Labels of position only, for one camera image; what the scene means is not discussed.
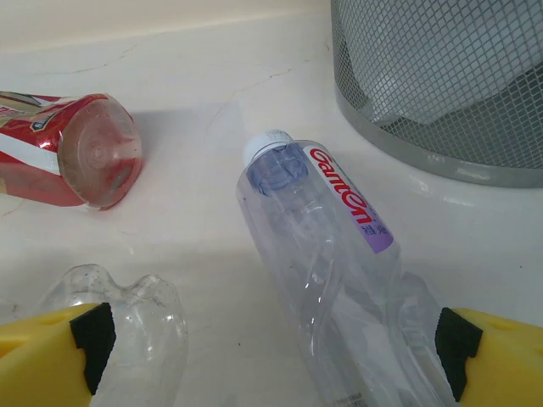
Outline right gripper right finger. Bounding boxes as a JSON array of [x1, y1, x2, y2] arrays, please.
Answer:
[[435, 305, 543, 407]]

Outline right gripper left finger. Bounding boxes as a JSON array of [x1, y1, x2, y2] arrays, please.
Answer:
[[0, 301, 118, 407]]

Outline clear bottle red floral label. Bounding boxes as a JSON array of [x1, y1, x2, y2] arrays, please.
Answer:
[[33, 263, 190, 407]]

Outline gold and red labelled bottle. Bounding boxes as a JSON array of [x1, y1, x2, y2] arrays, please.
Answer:
[[0, 89, 143, 212]]

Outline grey metal mesh bin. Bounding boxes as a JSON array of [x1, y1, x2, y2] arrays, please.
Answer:
[[329, 0, 543, 189]]

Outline clear bottle purple Ganten label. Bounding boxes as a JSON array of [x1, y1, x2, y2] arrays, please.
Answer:
[[235, 128, 463, 407]]

